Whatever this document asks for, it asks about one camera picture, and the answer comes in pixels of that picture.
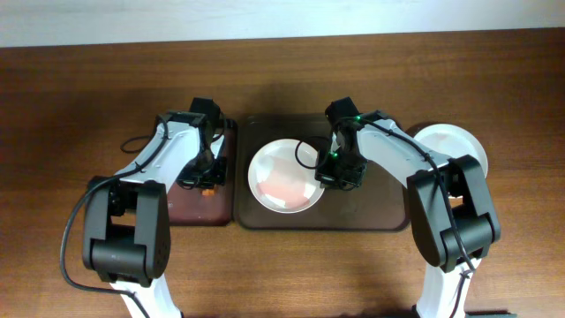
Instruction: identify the green and orange sponge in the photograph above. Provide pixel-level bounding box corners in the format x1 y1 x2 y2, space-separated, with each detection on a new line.
201 189 216 196

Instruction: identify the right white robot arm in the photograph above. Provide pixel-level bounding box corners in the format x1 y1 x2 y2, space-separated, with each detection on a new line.
315 110 501 317

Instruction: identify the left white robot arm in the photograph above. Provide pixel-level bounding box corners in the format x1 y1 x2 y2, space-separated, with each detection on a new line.
83 110 226 317

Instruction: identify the large brown serving tray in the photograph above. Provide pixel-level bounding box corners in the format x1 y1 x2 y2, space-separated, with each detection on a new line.
233 114 410 232

